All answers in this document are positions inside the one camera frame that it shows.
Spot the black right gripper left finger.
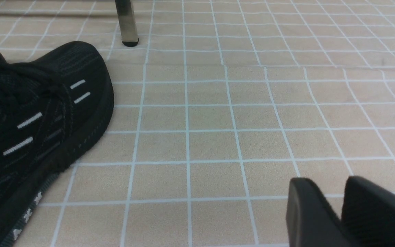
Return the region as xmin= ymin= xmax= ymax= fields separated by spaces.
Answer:
xmin=286 ymin=178 xmax=357 ymax=247

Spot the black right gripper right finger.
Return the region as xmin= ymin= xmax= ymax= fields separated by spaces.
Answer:
xmin=341 ymin=176 xmax=395 ymax=247

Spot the metal rack leg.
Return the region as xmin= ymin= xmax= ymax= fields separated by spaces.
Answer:
xmin=115 ymin=0 xmax=139 ymax=47

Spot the black mesh sneaker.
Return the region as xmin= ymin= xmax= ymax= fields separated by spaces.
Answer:
xmin=0 ymin=41 xmax=114 ymax=247

